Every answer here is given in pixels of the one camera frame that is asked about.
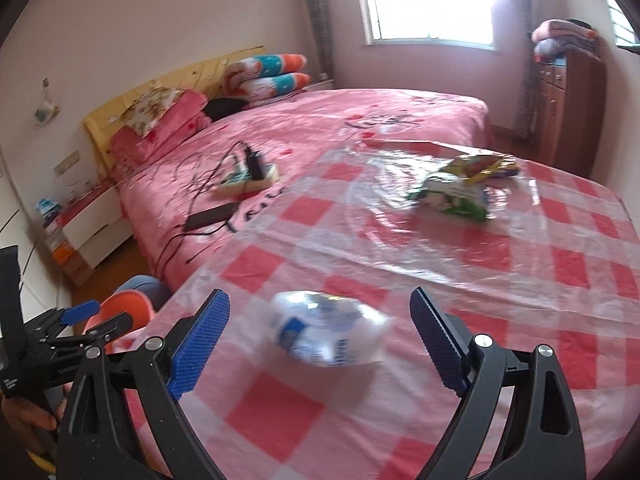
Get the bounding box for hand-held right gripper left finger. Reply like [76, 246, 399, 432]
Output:
[54, 288, 232, 480]

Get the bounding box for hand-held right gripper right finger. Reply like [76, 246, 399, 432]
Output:
[409, 286, 586, 480]

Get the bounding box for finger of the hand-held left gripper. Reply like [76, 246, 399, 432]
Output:
[52, 299, 101, 327]
[82, 311, 132, 346]

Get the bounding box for orange plastic stool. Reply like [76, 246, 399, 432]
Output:
[82, 290, 153, 356]

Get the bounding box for crushed clear plastic bottle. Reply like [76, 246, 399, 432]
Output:
[267, 289, 392, 368]

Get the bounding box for person's left hand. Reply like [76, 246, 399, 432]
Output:
[0, 394, 60, 432]

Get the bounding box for grey blue round stool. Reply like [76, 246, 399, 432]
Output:
[117, 275, 168, 316]

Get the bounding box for stack of boxes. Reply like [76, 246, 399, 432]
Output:
[47, 237, 93, 286]

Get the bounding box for white red nightstand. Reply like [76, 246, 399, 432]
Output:
[60, 182, 133, 271]

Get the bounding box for white wardrobe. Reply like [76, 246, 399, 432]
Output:
[0, 160, 48, 306]

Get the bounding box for black phone on bed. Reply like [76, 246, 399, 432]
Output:
[185, 202, 240, 233]

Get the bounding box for green snack bag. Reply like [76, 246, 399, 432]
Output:
[407, 172, 491, 223]

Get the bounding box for beige power strip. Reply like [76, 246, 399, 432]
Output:
[216, 162, 278, 196]

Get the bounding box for yellow snack bag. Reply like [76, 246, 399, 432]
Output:
[452, 154, 518, 181]

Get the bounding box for black charger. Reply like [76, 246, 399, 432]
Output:
[243, 147, 268, 180]

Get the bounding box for yellow wooden headboard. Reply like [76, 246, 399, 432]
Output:
[82, 42, 266, 176]

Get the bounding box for pink folded blanket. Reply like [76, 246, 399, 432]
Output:
[109, 91, 212, 181]

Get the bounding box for floral pillow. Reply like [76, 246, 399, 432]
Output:
[122, 87, 185, 136]

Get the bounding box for black cloth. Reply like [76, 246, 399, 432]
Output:
[205, 97, 248, 122]

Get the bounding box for bed with pink sheet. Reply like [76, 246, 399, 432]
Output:
[107, 87, 496, 291]

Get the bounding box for brown wooden dresser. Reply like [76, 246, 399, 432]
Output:
[535, 50, 608, 176]

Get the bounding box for striped rolled pillows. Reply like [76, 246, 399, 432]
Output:
[225, 52, 308, 86]

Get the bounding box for pile of folded blankets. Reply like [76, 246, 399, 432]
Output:
[531, 19, 606, 61]

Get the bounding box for large window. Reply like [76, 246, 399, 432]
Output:
[350, 0, 506, 51]

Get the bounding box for small window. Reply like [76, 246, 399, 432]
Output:
[600, 0, 640, 53]

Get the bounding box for black charging cable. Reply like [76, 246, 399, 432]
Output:
[157, 142, 251, 273]

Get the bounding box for wall socket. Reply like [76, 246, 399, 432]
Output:
[54, 152, 82, 176]

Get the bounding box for wall hanging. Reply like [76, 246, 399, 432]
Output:
[32, 77, 58, 126]

